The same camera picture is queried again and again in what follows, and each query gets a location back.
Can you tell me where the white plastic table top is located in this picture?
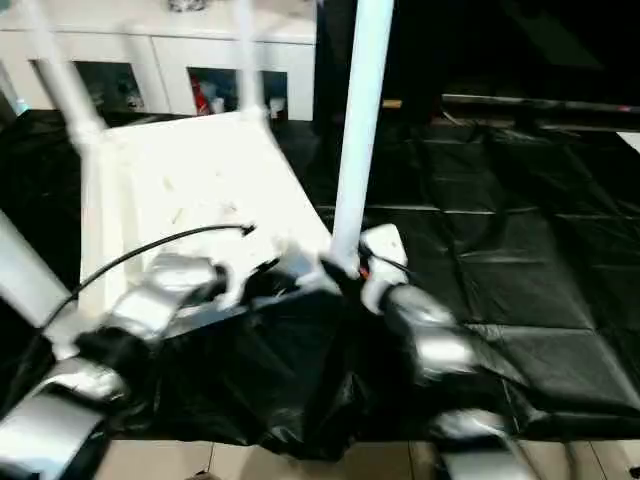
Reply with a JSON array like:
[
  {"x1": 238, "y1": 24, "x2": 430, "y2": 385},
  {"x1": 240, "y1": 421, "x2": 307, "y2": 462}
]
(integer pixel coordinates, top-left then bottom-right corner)
[{"x1": 46, "y1": 110, "x2": 344, "y2": 360}]

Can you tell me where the black work mat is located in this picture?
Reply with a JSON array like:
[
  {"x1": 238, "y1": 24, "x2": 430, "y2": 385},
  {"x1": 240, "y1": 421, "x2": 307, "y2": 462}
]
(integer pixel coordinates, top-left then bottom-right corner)
[{"x1": 0, "y1": 107, "x2": 640, "y2": 464}]

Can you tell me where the black furniture unit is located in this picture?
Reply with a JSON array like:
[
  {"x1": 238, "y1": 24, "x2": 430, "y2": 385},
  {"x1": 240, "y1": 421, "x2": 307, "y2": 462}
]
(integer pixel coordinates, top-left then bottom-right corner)
[{"x1": 312, "y1": 0, "x2": 640, "y2": 132}]

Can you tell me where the white glass-door cabinet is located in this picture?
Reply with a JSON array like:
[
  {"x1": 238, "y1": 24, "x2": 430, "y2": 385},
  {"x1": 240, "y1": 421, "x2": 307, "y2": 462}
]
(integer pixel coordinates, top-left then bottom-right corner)
[{"x1": 0, "y1": 0, "x2": 317, "y2": 122}]

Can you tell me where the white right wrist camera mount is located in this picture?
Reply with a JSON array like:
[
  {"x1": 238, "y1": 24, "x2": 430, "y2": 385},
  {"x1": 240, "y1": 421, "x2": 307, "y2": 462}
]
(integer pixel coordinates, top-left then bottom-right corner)
[{"x1": 356, "y1": 223, "x2": 412, "y2": 315}]

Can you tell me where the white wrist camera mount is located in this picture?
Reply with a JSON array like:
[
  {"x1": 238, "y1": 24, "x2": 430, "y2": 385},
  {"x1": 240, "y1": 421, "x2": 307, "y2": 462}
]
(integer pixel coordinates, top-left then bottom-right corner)
[
  {"x1": 356, "y1": 223, "x2": 412, "y2": 315},
  {"x1": 213, "y1": 233, "x2": 284, "y2": 307}
]

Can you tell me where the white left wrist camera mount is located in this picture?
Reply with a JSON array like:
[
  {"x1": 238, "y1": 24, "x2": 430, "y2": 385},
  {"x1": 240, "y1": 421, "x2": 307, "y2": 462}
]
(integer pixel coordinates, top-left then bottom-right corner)
[{"x1": 213, "y1": 233, "x2": 284, "y2": 307}]

